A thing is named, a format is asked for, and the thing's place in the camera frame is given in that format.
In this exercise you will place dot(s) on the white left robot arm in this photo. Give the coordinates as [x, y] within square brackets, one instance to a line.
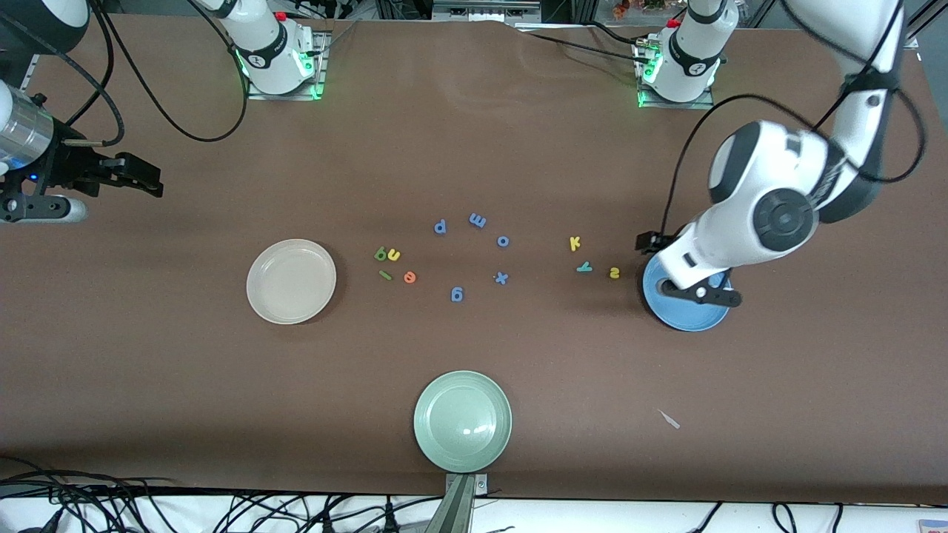
[770, 192]

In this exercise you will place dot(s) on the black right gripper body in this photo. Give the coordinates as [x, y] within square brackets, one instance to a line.
[68, 168]

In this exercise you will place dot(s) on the grey metal camera bracket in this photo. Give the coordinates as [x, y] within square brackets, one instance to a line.
[463, 503]

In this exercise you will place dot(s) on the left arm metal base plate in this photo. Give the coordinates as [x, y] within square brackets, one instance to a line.
[678, 105]

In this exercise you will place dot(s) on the blue foam letter x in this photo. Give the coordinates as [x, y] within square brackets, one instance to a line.
[501, 277]

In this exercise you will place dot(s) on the green round plate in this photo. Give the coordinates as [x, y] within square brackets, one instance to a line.
[463, 422]

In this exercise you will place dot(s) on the blue foam letter p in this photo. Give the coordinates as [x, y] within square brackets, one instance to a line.
[436, 228]

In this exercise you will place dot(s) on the white tape scrap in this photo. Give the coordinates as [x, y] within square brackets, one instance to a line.
[669, 419]

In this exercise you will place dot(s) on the orange background items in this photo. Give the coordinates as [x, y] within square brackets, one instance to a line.
[622, 9]

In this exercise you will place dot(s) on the beige round plate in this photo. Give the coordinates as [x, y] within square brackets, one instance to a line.
[289, 285]

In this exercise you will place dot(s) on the grey metal box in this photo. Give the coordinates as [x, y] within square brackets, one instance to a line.
[485, 9]

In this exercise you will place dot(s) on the blue foam letter m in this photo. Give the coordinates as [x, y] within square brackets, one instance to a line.
[478, 220]

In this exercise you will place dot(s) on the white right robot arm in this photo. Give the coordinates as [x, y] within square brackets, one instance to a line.
[270, 52]

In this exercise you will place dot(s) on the blue round plate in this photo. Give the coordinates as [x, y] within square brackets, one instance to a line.
[689, 317]

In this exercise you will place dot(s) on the blue foam letter g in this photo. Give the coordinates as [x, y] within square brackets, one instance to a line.
[461, 295]

